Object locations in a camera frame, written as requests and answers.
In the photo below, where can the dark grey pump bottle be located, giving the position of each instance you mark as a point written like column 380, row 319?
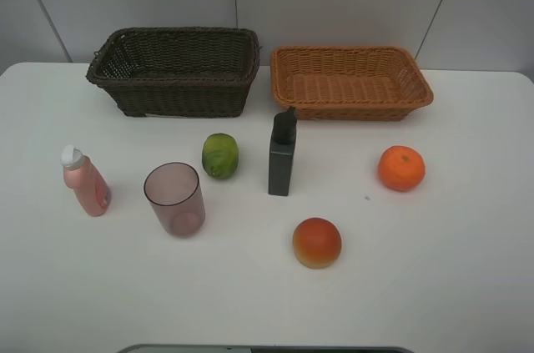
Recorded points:
column 282, row 150

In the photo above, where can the pink bottle white cap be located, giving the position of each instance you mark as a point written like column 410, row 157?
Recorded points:
column 83, row 178

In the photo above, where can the red orange peach fruit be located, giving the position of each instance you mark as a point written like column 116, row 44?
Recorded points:
column 317, row 243

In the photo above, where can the dark brown wicker basket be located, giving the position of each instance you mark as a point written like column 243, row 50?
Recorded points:
column 191, row 72

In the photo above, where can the orange mandarin fruit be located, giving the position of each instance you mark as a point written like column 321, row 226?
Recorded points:
column 401, row 168

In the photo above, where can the translucent purple plastic cup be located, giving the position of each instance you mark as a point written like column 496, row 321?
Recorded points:
column 175, row 195

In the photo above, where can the green lime fruit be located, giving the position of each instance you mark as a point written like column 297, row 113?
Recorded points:
column 220, row 156

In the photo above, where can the orange wicker basket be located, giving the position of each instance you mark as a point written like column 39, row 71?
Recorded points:
column 380, row 83

